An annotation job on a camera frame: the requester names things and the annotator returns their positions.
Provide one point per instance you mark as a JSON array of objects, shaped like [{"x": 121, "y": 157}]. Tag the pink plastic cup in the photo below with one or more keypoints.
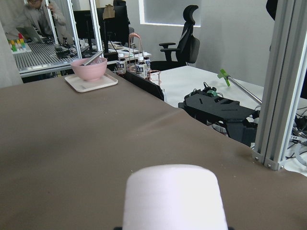
[{"x": 173, "y": 197}]

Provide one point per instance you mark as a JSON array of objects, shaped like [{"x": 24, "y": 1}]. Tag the drink bottle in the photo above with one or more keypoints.
[
  {"x": 141, "y": 68},
  {"x": 148, "y": 64},
  {"x": 121, "y": 64}
]

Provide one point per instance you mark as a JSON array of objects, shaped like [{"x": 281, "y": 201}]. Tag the black office chair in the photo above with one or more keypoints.
[{"x": 187, "y": 49}]

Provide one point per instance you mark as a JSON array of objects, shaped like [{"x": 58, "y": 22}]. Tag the pink bowl with ice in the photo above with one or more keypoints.
[{"x": 91, "y": 72}]

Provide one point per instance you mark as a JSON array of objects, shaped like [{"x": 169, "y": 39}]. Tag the beige tray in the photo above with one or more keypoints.
[{"x": 81, "y": 86}]

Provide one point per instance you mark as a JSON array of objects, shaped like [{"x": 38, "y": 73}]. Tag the seated person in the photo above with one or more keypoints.
[{"x": 40, "y": 16}]

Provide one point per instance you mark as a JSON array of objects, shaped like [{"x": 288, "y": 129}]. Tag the metal tongs handle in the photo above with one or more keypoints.
[{"x": 93, "y": 58}]

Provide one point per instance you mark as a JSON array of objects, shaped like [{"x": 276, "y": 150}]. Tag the aluminium frame post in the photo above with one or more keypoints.
[{"x": 284, "y": 80}]

